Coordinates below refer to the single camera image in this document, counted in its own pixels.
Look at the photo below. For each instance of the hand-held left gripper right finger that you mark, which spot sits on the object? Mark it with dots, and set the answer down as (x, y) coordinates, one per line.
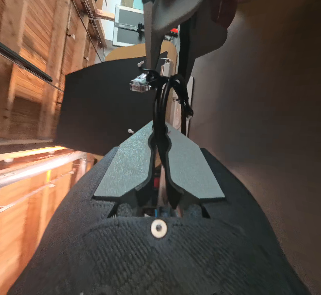
(195, 172)

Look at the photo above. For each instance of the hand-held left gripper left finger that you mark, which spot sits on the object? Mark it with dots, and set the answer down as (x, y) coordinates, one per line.
(125, 169)

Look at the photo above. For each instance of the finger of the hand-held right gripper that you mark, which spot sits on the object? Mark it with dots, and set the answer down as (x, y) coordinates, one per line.
(208, 39)
(151, 49)

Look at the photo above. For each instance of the white ledge bar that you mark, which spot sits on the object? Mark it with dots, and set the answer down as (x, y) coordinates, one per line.
(167, 61)

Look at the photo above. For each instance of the tan wooden panel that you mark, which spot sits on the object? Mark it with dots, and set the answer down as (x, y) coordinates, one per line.
(125, 52)

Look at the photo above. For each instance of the white framed grey panel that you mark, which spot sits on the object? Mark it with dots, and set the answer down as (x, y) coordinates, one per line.
(128, 17)

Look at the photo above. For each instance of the black board with wooden edge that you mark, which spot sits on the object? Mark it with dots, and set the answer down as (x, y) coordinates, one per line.
(100, 104)

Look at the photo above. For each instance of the silver metal pipe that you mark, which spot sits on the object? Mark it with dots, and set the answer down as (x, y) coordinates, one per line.
(37, 168)

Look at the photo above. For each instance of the black metal bar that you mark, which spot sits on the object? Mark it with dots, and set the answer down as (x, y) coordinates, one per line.
(25, 62)

